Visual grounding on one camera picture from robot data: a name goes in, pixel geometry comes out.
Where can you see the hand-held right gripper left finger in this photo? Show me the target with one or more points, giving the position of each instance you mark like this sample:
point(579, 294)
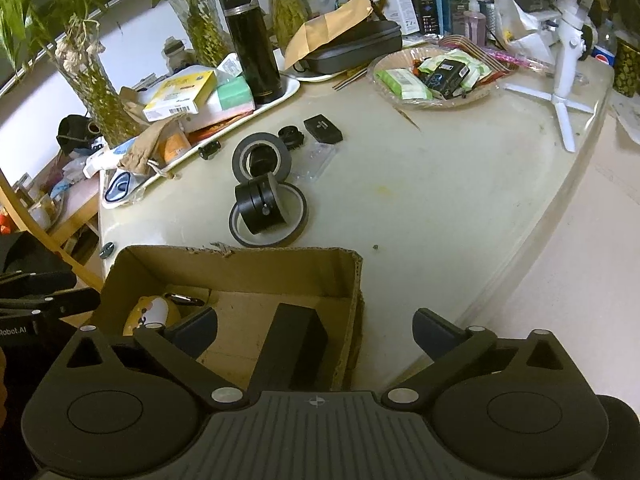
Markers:
point(197, 330)

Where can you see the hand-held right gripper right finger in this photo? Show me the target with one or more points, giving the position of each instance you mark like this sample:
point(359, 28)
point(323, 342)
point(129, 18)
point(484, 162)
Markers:
point(429, 332)

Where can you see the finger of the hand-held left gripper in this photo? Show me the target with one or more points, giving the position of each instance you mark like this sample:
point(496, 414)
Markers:
point(60, 307)
point(35, 279)

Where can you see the long black rectangular box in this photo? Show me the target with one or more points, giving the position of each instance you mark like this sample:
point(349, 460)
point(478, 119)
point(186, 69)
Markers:
point(295, 345)

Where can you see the brown cardboard box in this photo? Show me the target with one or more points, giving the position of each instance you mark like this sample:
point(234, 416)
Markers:
point(310, 272)

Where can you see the black tape rolls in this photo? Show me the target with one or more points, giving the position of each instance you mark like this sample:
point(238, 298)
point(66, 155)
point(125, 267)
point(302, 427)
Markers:
point(262, 205)

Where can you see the grey tape roll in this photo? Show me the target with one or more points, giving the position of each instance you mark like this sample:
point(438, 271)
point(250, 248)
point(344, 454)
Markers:
point(240, 160)
point(295, 220)

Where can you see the small black cylinder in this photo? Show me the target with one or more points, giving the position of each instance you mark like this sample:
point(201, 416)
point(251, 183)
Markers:
point(262, 159)

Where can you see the clear plastic bag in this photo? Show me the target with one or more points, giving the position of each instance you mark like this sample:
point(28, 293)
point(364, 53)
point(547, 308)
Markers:
point(315, 160)

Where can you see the silver carabiner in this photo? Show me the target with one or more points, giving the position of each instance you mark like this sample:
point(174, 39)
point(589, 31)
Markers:
point(186, 299)

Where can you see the yellow white toy figure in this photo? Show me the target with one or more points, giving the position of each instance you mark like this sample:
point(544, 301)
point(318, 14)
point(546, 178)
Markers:
point(150, 314)

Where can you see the small green round object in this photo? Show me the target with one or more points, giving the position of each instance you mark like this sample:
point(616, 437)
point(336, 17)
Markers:
point(106, 250)

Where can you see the blue white plastic packet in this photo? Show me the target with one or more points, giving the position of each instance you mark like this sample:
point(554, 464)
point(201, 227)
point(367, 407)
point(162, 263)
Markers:
point(120, 187)

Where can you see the black cap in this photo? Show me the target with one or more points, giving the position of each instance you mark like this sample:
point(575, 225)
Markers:
point(75, 132)

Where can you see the brown paper bag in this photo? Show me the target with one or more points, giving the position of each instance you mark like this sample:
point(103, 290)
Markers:
point(145, 145)

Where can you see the small black connector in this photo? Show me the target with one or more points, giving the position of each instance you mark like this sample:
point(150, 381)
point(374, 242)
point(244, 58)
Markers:
point(209, 150)

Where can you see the orange packet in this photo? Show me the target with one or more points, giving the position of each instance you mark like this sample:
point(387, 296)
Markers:
point(175, 146)

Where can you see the red packet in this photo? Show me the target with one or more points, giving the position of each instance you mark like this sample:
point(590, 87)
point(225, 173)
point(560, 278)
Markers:
point(210, 132)

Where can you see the glass vase with bamboo plant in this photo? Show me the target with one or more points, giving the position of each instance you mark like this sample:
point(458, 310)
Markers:
point(97, 85)
point(205, 30)
point(290, 10)

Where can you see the black round knob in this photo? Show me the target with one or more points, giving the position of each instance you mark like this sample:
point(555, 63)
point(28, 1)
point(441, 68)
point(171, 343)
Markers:
point(291, 137)

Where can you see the green white tissue pack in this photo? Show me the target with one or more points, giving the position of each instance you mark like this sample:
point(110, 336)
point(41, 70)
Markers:
point(220, 116)

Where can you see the small flat black box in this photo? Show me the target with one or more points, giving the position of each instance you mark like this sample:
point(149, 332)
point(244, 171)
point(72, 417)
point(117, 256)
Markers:
point(323, 128)

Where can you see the yellow white box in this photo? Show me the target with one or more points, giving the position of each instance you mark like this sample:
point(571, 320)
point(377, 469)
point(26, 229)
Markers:
point(180, 92)

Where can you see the green wipes packet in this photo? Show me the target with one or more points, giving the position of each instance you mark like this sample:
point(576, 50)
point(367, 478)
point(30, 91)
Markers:
point(402, 84)

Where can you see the black printed box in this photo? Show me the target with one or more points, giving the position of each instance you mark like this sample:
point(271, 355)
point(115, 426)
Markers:
point(445, 77)

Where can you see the white tray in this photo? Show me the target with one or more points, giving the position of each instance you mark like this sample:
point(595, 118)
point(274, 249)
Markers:
point(288, 89)

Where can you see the wooden chopsticks pair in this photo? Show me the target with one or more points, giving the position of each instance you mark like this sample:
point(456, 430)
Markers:
point(350, 79)

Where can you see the clear plastic wrapper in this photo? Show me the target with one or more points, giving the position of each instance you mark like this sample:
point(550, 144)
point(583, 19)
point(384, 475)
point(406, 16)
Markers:
point(229, 66)

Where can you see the green white packet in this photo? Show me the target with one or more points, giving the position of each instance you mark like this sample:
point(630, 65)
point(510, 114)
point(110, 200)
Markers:
point(477, 71)

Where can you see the clear glass bowl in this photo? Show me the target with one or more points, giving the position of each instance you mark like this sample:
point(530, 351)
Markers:
point(390, 62)

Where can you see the white plate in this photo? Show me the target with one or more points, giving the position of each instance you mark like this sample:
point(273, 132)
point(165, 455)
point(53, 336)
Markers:
point(320, 79)

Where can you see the black thermos bottle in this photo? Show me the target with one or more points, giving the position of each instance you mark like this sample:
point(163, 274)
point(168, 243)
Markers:
point(250, 50)

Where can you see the black zip case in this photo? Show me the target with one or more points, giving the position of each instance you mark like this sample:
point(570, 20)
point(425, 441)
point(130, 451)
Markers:
point(360, 42)

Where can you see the pink bottle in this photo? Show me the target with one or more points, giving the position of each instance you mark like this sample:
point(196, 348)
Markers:
point(475, 27)

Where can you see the white folding tripod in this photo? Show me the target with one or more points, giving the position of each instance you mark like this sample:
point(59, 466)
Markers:
point(567, 45)

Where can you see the brown paper envelope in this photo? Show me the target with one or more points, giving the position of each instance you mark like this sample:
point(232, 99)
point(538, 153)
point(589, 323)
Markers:
point(325, 27)

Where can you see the blue carton box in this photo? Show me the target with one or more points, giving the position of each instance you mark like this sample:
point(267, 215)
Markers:
point(450, 10)

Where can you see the white carton box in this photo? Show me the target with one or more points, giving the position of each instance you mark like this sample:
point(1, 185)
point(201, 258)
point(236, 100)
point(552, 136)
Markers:
point(404, 7)

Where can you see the tall black carton box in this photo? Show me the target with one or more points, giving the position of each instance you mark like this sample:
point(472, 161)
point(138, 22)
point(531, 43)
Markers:
point(426, 5)

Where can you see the blue label soda bottle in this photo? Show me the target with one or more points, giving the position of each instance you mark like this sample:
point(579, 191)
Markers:
point(604, 50)

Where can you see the dark patterned jar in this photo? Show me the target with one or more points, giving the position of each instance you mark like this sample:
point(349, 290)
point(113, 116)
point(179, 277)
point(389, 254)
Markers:
point(627, 65)

